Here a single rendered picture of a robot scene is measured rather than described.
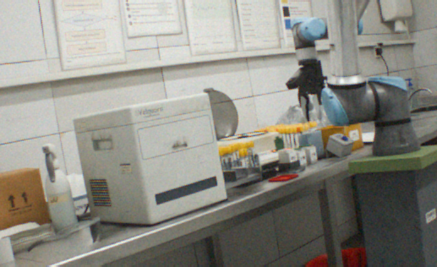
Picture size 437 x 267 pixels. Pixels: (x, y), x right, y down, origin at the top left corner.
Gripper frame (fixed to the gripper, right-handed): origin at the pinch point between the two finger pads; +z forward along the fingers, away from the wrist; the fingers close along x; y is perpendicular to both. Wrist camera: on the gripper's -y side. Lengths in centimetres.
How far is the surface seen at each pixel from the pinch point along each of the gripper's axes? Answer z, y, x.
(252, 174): 12.4, -37.7, -6.8
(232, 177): 11.5, -46.8, -8.3
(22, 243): 16, -109, 1
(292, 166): 13.7, -17.4, -4.0
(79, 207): 15, -80, 27
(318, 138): 8.0, 7.8, 5.8
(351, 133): 8.4, 19.6, -0.7
